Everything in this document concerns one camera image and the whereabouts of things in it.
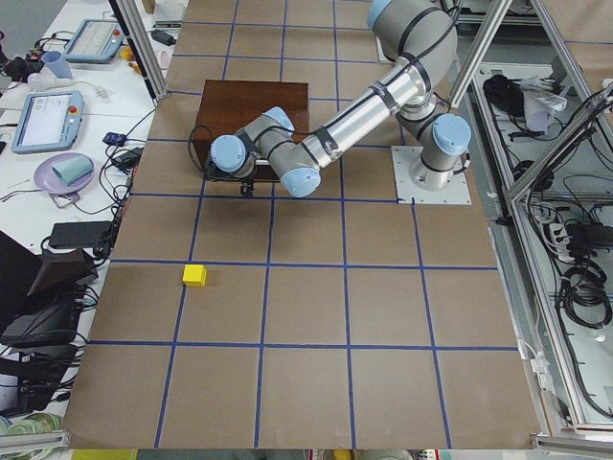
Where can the blue plastic cup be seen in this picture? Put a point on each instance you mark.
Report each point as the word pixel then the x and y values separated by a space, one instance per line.
pixel 55 61

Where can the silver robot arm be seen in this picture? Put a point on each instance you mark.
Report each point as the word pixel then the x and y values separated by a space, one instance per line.
pixel 421 39

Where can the green cup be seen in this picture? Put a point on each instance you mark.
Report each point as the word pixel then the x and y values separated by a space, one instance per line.
pixel 71 169

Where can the upper teach pendant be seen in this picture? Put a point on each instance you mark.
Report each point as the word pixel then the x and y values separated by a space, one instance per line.
pixel 96 41

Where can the teach pendant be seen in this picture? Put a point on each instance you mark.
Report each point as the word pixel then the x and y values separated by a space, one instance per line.
pixel 48 122
pixel 96 41

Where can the dark wooden drawer cabinet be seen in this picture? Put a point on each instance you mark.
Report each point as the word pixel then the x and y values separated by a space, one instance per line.
pixel 227 106

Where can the purple plate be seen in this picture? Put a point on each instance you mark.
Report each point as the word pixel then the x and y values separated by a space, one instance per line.
pixel 46 180

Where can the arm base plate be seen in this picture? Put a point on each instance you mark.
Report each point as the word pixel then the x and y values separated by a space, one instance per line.
pixel 416 184

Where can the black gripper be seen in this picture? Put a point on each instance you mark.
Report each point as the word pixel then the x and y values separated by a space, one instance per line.
pixel 247 188

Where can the yellow cube block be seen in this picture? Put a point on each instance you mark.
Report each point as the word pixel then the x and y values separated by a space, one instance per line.
pixel 194 275

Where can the lower teach pendant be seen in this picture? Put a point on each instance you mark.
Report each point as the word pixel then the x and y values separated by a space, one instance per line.
pixel 48 122

